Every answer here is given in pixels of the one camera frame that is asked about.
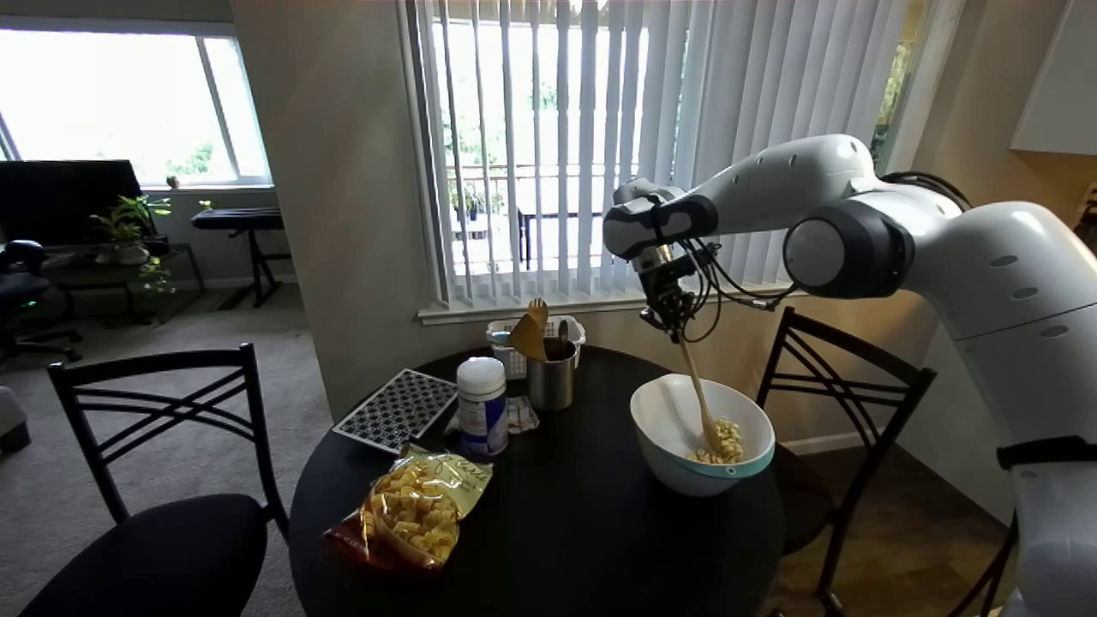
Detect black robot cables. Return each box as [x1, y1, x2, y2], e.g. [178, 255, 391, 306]
[681, 235, 802, 345]

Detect green potted plant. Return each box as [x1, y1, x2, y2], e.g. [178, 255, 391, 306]
[84, 193, 174, 288]

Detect bright window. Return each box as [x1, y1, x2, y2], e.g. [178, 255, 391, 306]
[0, 28, 274, 193]

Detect clear glass jar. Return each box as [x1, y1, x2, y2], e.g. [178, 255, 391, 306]
[483, 317, 532, 384]

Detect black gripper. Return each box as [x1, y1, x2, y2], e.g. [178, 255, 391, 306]
[631, 241, 705, 344]

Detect yellow chip bag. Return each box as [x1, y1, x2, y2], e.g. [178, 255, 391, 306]
[321, 444, 497, 575]

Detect cereal pieces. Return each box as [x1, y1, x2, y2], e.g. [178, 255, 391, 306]
[694, 418, 748, 467]

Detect black television screen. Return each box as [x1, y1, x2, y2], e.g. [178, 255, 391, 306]
[0, 159, 147, 249]

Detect white canister with blue label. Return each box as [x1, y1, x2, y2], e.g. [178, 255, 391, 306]
[452, 352, 509, 463]

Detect metal utensil cup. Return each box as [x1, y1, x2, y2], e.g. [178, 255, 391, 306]
[523, 338, 579, 416]

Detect clear plastic wrapper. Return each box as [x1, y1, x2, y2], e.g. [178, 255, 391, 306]
[499, 394, 542, 437]

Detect black office chair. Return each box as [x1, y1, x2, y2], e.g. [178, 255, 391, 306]
[0, 235, 81, 363]

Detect white vertical blinds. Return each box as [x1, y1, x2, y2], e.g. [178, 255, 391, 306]
[404, 0, 906, 312]

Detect wooden spatula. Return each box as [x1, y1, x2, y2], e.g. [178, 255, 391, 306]
[508, 298, 551, 368]

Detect black metal chair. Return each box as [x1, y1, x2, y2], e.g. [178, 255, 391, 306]
[755, 306, 940, 610]
[15, 338, 291, 617]

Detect white bowl with teal outside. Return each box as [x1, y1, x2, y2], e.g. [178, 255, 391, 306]
[628, 371, 780, 499]

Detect black and white patterned trivet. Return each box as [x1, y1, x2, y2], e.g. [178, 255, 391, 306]
[327, 368, 458, 460]

